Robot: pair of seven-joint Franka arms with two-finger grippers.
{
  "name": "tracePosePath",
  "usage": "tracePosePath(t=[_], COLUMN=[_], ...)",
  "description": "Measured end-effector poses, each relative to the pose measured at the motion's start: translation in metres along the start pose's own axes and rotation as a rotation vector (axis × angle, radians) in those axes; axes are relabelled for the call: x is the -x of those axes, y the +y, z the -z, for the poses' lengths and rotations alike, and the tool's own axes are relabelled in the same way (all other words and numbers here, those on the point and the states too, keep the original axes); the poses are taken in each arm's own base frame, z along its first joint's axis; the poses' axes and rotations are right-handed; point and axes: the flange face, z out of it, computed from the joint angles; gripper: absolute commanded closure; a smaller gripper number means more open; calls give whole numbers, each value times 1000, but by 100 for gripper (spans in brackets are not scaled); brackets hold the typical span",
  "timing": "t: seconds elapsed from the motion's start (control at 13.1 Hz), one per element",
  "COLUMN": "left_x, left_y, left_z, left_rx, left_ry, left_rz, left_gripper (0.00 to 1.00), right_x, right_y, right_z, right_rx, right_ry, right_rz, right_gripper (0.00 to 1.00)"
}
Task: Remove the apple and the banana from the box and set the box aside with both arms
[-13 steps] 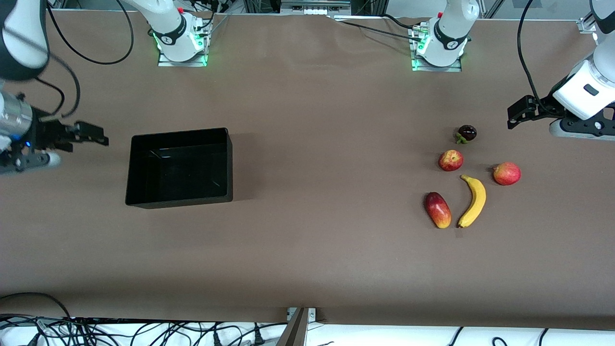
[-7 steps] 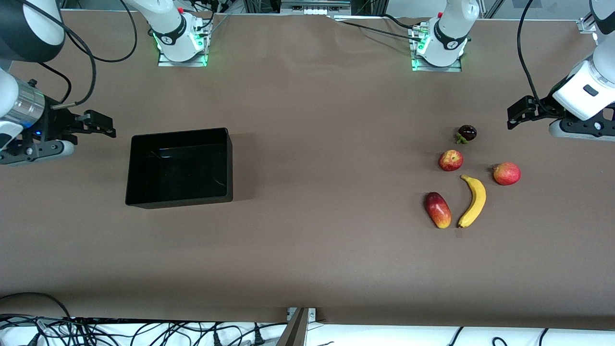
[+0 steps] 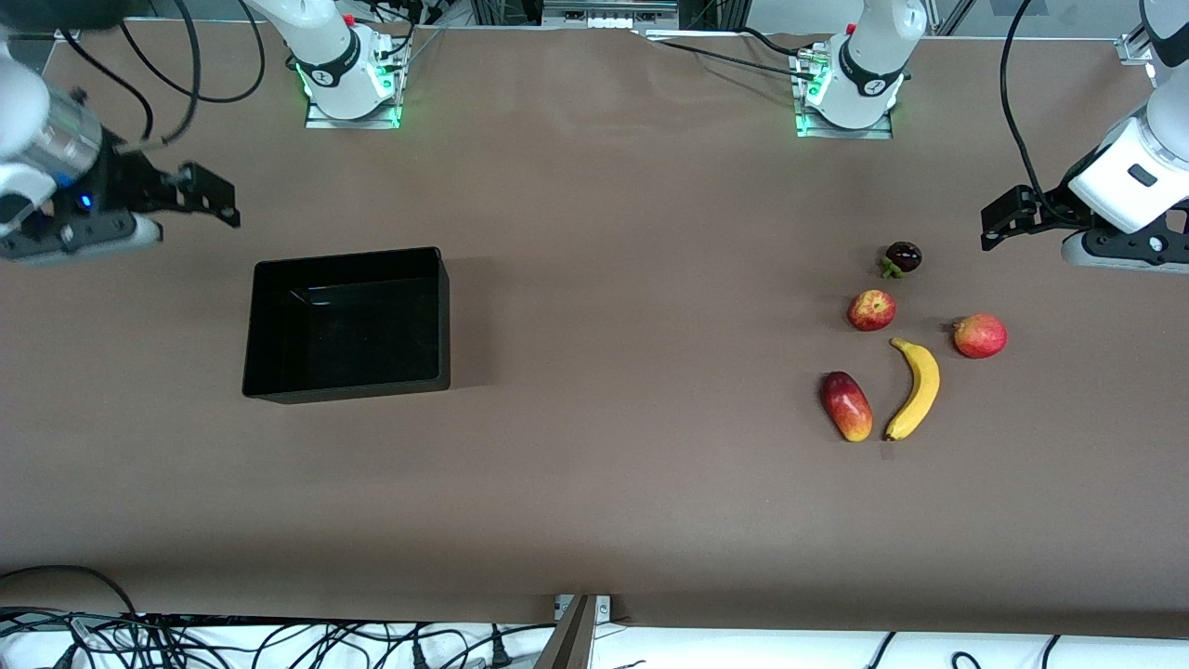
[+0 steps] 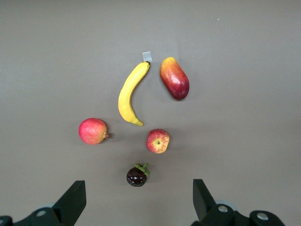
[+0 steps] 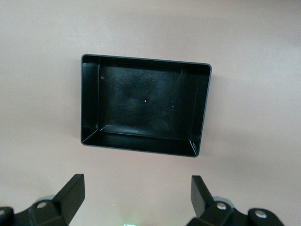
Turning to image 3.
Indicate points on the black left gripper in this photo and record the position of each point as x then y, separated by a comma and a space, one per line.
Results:
1048, 212

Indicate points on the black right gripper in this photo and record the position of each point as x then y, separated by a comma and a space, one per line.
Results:
128, 181

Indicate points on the red yellow streaked apple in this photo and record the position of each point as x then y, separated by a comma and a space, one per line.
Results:
871, 311

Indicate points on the black plastic box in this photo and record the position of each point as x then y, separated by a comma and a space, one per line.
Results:
344, 325

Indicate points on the yellow banana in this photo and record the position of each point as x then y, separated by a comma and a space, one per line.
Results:
922, 386

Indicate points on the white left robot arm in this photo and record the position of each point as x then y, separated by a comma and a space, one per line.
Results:
873, 56

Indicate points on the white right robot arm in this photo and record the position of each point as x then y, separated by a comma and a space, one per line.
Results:
325, 46

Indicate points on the dark mangosteen with green calyx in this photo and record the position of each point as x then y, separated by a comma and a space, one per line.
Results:
904, 256

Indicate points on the red apple right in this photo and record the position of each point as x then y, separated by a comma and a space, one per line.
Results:
981, 336

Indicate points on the red yellow mango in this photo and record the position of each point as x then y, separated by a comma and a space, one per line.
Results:
847, 407

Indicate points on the grey device with ports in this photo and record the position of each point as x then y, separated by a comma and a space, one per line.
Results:
608, 17

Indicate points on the grey slanted beam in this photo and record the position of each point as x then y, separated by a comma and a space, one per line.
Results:
571, 641

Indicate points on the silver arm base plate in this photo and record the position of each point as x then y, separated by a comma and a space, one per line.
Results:
320, 121
841, 133

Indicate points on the small aluminium corner bracket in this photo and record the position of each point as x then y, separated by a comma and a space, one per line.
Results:
1133, 48

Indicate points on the silver table edge bracket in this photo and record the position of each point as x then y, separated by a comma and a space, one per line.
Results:
604, 609

